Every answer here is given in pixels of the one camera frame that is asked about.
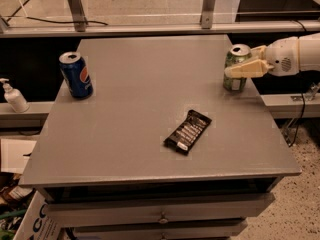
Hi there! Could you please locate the grey drawer cabinet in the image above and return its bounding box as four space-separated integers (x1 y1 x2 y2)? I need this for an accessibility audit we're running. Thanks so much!
21 35 300 240

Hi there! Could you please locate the white cardboard box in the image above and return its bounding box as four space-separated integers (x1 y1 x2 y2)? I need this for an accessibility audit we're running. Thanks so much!
13 192 61 240

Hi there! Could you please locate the green soda can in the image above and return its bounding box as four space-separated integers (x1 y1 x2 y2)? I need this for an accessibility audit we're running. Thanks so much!
223 44 252 92

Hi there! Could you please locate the black cable on floor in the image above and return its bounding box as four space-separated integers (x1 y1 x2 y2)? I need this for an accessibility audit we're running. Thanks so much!
6 0 109 27

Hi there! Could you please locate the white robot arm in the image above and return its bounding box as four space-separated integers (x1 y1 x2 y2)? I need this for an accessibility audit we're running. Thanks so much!
224 33 320 78

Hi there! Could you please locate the blue pepsi can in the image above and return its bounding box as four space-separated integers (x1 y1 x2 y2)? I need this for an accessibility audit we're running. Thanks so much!
59 52 93 99

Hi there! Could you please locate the white pump bottle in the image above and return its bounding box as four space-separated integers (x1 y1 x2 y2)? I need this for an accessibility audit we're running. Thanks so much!
0 78 29 113

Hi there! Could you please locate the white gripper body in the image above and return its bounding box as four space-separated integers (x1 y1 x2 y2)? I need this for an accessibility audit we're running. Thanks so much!
265 37 299 77

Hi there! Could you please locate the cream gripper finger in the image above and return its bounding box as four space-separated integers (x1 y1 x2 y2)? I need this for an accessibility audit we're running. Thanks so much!
224 60 273 78
251 45 267 60

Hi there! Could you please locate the metal railing frame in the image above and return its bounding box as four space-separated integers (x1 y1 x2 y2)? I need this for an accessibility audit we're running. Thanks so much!
0 0 320 38

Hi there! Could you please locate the upper drawer knob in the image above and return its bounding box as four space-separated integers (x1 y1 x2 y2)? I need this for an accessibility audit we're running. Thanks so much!
158 214 169 224

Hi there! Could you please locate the black snack bar wrapper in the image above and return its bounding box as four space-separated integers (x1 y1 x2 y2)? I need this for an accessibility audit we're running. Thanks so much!
164 110 212 155

